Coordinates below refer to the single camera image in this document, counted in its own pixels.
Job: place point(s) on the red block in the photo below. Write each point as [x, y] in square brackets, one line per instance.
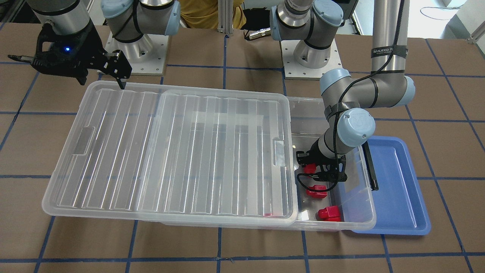
[310, 168]
[330, 213]
[317, 191]

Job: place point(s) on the clear plastic storage box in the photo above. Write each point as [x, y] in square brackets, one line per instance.
[331, 197]

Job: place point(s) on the person in yellow shirt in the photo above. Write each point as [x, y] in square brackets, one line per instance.
[203, 14]

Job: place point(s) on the blue plastic tray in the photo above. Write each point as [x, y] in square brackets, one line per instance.
[397, 207]

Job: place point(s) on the red block front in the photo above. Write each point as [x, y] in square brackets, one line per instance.
[330, 213]

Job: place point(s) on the clear plastic box lid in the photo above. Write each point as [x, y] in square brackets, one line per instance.
[179, 156]

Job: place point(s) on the aluminium frame post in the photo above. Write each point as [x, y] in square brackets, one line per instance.
[225, 17]

